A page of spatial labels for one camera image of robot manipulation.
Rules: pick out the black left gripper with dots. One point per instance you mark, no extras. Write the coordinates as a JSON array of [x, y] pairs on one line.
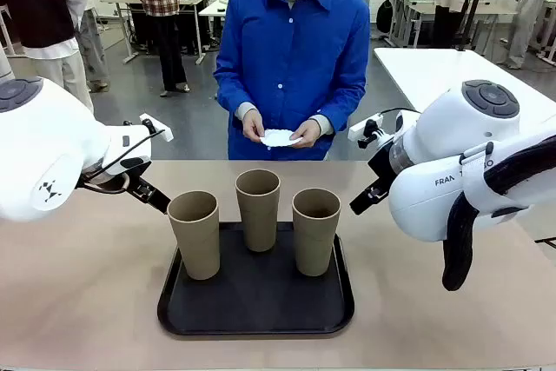
[[137, 186]]

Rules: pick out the person's right forearm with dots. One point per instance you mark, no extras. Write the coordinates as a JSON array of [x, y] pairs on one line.
[[234, 101]]

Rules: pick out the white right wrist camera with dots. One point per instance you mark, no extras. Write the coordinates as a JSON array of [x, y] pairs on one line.
[[365, 127]]

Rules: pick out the person's left forearm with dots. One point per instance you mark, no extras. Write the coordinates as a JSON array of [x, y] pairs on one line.
[[343, 106]]

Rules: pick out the person in black shirt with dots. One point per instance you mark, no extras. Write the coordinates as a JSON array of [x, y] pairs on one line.
[[39, 6]]

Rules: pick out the white side table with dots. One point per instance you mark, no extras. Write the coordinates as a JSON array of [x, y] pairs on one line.
[[425, 75]]

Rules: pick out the tall beige cup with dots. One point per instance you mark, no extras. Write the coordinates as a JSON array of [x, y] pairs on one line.
[[258, 223], [315, 245], [195, 245]]

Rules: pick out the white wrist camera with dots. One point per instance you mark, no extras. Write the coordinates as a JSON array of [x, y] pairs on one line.
[[365, 127], [156, 127]]

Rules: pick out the person's right hand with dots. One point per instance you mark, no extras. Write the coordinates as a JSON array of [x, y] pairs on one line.
[[254, 125]]

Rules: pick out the black backpack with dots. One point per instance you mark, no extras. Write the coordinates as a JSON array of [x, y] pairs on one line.
[[384, 17]]

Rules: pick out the person in blue shirt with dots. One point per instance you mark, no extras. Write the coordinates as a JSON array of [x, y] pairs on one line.
[[295, 62]]

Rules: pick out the black camera stand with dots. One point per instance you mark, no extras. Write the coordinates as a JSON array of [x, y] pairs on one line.
[[475, 1]]

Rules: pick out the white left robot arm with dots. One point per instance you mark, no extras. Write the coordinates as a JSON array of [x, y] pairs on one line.
[[43, 149]]

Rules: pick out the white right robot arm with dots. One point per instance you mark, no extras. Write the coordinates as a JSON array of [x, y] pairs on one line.
[[456, 127]]

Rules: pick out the black plastic tray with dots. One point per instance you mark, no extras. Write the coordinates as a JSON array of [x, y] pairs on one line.
[[256, 297]]

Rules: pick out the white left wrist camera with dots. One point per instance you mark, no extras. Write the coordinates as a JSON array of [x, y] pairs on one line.
[[156, 127]]

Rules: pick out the grey workshop table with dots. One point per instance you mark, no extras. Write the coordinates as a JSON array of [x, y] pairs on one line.
[[126, 1], [434, 1]]

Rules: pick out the person in yellow top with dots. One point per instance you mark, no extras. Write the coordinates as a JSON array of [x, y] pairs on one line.
[[527, 10]]

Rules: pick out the person's left hand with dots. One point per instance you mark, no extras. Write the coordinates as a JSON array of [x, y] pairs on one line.
[[312, 134]]

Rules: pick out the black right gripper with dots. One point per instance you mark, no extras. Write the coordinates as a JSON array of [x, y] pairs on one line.
[[384, 167]]

